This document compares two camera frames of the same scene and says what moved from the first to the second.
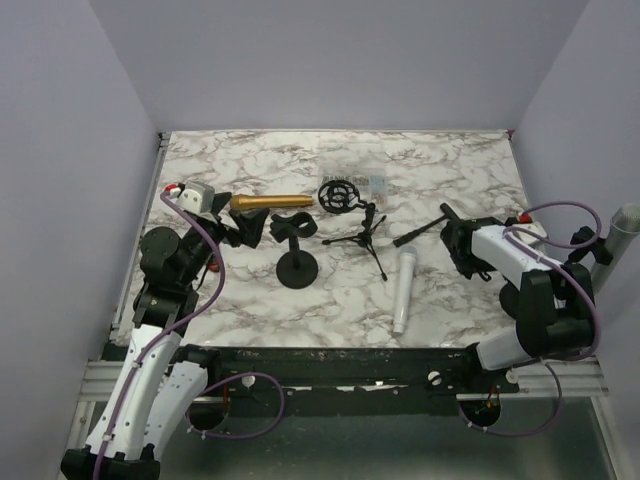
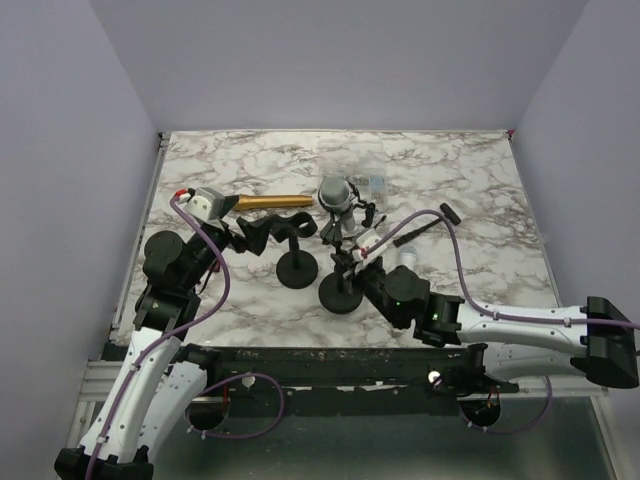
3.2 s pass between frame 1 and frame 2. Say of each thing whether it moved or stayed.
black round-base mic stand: stayed
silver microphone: moved
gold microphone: stayed
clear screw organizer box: stayed
